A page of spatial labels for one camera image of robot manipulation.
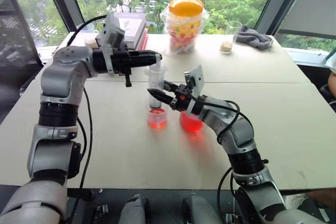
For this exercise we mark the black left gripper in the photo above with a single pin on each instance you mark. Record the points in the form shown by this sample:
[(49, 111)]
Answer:
[(121, 60)]

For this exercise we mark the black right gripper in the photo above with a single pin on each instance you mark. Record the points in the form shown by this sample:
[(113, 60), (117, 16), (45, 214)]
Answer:
[(180, 99)]

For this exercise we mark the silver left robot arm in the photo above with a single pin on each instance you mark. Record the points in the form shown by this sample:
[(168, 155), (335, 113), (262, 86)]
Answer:
[(60, 77)]

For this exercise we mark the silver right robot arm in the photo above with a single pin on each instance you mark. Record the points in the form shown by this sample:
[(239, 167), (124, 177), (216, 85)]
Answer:
[(241, 134)]

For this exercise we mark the small clear cup red liquid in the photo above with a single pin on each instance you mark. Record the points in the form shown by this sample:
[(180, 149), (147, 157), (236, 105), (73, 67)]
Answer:
[(157, 121)]

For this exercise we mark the round cup red liquid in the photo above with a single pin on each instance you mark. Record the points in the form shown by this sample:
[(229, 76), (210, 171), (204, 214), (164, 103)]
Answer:
[(190, 125)]

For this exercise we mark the pink book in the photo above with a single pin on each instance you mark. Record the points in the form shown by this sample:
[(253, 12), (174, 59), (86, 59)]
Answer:
[(143, 40)]

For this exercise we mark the stack of books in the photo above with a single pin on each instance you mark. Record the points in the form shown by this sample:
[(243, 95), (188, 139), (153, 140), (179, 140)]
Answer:
[(132, 24)]

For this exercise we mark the candy jar with orange lid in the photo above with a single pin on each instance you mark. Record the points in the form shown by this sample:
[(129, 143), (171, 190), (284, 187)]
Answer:
[(183, 32)]

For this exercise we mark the tall clear drinking glass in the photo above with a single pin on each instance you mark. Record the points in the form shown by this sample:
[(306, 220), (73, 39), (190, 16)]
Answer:
[(227, 47)]

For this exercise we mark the grey crumpled cloth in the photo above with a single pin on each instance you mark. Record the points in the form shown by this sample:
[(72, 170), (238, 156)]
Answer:
[(254, 39)]

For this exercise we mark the grey rounded shape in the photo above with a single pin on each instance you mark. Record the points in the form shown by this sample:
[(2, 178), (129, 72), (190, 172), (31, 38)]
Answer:
[(199, 209), (135, 209)]

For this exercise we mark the black mesh rack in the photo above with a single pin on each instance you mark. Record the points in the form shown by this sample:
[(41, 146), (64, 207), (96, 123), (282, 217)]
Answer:
[(15, 37)]

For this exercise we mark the seated bystander person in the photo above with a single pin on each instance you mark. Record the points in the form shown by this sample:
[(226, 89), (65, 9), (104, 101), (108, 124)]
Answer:
[(332, 85)]

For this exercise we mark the grey roller blind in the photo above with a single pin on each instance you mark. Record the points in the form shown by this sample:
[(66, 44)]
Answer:
[(312, 1)]

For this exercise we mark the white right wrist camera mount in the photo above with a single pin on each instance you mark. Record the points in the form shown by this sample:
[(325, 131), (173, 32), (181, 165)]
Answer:
[(197, 77)]

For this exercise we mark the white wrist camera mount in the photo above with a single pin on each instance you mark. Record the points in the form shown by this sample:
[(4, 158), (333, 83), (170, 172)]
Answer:
[(111, 32), (197, 77)]

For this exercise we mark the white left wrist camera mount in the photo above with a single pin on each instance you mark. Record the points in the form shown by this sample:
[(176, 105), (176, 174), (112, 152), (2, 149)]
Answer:
[(111, 32)]

